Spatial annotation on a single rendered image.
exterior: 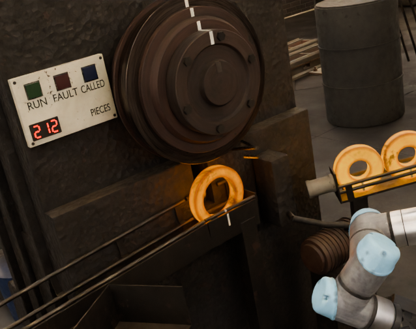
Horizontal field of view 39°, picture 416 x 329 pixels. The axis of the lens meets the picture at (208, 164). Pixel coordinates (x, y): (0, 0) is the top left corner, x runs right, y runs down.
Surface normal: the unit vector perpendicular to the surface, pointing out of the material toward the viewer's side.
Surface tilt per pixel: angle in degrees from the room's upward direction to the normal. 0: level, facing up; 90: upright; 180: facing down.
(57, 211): 0
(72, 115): 90
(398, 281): 0
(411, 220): 45
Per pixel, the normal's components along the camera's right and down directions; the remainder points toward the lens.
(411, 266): -0.18, -0.92
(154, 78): -0.46, 0.12
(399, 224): -0.37, -0.37
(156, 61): -0.40, -0.14
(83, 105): 0.59, 0.18
